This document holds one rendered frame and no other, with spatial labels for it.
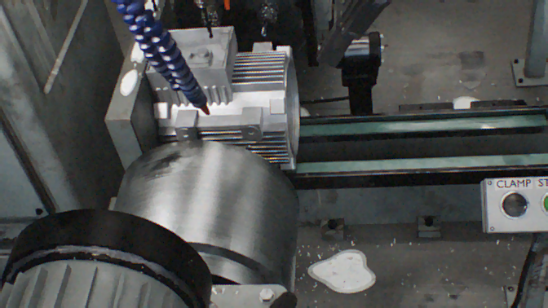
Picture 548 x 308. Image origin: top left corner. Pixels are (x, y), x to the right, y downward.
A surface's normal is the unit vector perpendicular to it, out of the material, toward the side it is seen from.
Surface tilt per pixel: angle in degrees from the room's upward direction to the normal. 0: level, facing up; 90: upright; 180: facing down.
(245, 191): 36
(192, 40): 90
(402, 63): 0
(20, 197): 90
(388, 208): 90
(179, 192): 2
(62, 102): 90
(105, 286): 22
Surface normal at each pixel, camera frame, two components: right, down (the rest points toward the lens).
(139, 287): 0.54, -0.55
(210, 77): -0.09, 0.72
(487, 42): -0.14, -0.69
